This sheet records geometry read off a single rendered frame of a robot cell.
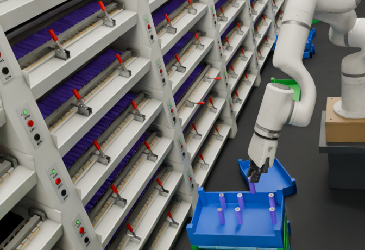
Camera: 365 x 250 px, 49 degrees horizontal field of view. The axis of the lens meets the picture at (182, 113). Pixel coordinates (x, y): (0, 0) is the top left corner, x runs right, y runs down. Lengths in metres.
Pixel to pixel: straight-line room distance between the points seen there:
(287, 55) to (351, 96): 0.71
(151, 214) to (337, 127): 0.90
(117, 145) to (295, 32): 0.71
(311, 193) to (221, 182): 0.48
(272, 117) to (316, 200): 0.90
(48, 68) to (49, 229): 0.45
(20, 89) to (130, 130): 0.56
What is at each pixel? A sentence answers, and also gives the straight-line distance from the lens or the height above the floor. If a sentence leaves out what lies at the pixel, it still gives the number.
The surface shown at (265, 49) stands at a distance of 3.51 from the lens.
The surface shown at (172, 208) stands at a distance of 1.97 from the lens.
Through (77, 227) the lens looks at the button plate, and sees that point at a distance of 1.28.
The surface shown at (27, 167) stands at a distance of 1.13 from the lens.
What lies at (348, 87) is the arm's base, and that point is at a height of 0.52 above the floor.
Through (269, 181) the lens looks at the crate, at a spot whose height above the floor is 0.00.
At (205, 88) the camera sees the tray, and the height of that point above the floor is 0.49.
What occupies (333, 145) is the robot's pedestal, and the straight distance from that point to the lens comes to 1.93.
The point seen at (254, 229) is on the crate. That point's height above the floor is 0.40.
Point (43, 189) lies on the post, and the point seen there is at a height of 0.80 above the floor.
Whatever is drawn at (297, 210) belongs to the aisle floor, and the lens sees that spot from 2.02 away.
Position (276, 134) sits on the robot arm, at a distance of 1.25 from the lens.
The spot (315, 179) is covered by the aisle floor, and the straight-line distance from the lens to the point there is 2.18.
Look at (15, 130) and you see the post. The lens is 1.07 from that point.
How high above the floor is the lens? 1.41
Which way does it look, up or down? 28 degrees down
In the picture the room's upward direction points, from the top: 15 degrees counter-clockwise
